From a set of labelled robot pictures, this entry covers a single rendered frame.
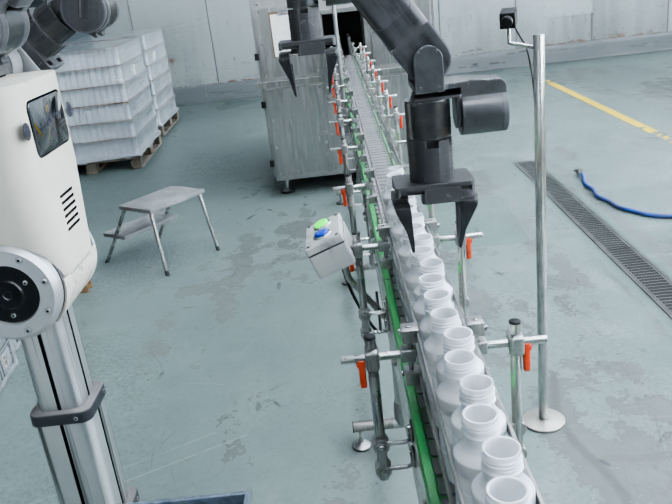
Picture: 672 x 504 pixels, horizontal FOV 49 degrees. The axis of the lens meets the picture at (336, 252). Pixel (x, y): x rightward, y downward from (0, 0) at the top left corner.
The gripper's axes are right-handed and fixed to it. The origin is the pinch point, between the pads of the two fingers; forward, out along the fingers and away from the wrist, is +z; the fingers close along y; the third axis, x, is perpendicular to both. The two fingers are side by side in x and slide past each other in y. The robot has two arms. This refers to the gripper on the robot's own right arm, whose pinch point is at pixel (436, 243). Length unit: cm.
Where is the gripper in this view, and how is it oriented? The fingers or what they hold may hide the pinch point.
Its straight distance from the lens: 101.0
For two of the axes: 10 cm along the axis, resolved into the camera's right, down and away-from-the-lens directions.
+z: 1.1, 9.3, 3.5
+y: 9.9, -1.1, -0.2
